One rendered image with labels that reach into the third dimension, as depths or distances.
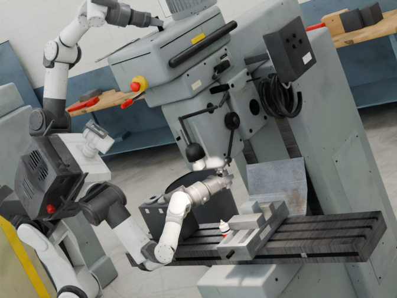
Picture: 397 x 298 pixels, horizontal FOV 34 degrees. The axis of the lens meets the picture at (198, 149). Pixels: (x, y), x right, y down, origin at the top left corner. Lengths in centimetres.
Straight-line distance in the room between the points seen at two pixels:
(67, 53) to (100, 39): 624
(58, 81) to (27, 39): 726
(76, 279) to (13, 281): 130
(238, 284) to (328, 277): 54
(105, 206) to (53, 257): 44
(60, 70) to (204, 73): 57
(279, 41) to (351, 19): 379
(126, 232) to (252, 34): 103
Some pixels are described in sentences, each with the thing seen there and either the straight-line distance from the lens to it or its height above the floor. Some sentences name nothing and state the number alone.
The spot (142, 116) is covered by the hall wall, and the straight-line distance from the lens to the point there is 892.
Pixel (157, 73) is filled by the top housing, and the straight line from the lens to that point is 238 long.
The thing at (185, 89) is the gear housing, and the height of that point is 167.
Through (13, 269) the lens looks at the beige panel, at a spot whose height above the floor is 87.
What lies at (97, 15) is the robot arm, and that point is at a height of 204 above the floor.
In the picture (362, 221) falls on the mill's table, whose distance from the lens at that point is 258.
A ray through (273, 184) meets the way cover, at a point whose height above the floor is 102.
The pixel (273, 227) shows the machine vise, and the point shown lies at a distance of 275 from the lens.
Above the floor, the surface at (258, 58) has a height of 162.
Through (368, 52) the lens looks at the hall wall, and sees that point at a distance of 696.
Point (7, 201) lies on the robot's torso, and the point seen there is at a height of 151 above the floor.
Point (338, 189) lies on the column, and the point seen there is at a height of 91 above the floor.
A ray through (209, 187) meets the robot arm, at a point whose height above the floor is 124.
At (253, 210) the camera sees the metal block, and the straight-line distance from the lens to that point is 271.
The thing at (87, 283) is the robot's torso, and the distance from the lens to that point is 286.
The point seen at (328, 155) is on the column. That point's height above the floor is 107.
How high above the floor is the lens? 212
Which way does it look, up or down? 16 degrees down
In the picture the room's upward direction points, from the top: 24 degrees counter-clockwise
